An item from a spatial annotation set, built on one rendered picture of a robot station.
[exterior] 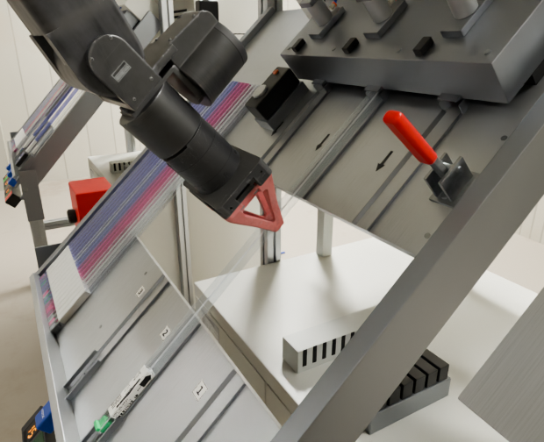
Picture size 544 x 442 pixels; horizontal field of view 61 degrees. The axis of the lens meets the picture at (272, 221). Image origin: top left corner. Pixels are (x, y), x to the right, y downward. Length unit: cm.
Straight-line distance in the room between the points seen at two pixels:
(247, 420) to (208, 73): 30
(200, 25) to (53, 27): 13
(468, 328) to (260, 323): 41
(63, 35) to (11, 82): 401
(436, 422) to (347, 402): 40
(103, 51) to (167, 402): 34
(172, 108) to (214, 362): 25
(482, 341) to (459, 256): 58
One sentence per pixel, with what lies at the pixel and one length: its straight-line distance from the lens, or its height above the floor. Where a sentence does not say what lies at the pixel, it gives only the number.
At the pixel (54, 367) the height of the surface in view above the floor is 73.
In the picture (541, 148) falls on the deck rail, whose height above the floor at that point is 106.
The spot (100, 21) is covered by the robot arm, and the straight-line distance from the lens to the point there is 40.
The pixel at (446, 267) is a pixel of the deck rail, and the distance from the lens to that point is 39.
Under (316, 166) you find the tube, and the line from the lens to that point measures 53.
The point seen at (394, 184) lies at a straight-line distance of 47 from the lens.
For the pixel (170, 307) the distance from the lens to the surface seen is 59.
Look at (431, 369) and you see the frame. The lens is 77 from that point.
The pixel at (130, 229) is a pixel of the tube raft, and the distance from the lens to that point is 77.
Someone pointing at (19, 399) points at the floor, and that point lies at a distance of 190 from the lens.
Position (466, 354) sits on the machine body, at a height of 62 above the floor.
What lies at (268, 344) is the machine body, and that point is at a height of 62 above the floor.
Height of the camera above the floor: 114
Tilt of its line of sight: 21 degrees down
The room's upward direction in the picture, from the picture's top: straight up
